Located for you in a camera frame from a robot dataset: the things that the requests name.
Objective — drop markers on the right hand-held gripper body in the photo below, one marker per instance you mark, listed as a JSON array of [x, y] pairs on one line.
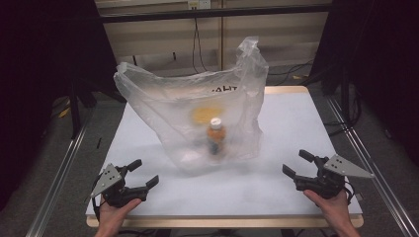
[[329, 184]]

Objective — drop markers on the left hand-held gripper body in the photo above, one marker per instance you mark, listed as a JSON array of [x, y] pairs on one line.
[[112, 184]]

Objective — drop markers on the translucent white plastic bag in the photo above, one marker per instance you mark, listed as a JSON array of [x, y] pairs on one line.
[[171, 98]]

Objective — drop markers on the orange bottle with white cap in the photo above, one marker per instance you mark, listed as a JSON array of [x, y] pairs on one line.
[[216, 135]]

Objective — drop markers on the person's right hand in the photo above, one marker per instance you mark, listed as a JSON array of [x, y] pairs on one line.
[[334, 210]]

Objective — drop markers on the person's left hand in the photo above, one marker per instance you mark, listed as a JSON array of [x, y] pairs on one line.
[[112, 217]]

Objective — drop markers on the small black floor object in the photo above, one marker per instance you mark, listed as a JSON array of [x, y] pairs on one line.
[[99, 142]]

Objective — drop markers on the black metal stand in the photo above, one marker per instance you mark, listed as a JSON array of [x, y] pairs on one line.
[[75, 108], [346, 95]]

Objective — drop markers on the yellow floor tape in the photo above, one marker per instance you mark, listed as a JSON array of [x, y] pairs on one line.
[[65, 112]]

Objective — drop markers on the black curtain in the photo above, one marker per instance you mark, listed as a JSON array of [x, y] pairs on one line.
[[36, 82], [385, 59]]

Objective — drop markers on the black horizontal bar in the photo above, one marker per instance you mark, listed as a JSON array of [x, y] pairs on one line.
[[214, 13]]

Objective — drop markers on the aluminium floor rail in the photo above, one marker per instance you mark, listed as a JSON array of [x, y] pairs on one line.
[[57, 184], [378, 171]]

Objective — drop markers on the white wall power outlet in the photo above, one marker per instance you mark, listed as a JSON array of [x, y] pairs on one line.
[[199, 4]]

